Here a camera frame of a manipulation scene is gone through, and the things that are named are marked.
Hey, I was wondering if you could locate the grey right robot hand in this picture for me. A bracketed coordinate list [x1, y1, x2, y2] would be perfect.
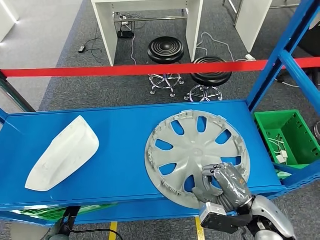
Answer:
[192, 162, 253, 213]

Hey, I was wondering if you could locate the grey plastic wheel hubcap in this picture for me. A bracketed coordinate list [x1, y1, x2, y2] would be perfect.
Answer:
[144, 109, 251, 210]

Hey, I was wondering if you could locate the white plastic cover part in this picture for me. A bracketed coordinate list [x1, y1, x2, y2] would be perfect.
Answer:
[25, 115, 100, 192]

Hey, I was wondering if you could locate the blue metal shelf rack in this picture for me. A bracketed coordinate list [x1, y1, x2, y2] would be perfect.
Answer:
[0, 0, 320, 226]

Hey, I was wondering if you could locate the green plastic crate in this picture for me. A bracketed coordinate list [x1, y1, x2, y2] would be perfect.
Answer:
[10, 202, 119, 220]
[254, 109, 318, 170]

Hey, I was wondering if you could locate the chrome stanchion with round base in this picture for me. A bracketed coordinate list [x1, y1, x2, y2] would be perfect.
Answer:
[313, 120, 320, 144]
[11, 221, 60, 240]

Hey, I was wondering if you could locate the black round stool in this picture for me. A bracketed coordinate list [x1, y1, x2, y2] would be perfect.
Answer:
[147, 36, 186, 99]
[184, 56, 232, 103]

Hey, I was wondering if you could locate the white desk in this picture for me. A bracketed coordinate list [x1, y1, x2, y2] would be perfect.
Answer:
[222, 0, 300, 54]
[91, 0, 205, 67]

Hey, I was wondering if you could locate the black office chair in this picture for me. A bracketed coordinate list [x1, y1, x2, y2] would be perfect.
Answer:
[275, 13, 320, 90]

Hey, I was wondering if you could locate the red barrier belt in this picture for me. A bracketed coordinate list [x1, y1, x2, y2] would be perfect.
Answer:
[0, 56, 320, 79]

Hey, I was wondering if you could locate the black box under desk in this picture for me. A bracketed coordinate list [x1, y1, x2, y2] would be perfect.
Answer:
[117, 29, 136, 40]

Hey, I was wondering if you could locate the black camera cable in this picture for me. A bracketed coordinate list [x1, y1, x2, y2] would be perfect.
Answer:
[72, 228, 125, 240]

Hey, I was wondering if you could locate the white charger with cable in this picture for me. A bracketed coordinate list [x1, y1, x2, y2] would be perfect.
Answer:
[268, 136, 288, 166]

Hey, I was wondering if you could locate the dark stanchion post with belt head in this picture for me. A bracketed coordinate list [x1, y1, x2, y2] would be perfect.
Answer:
[0, 70, 35, 114]

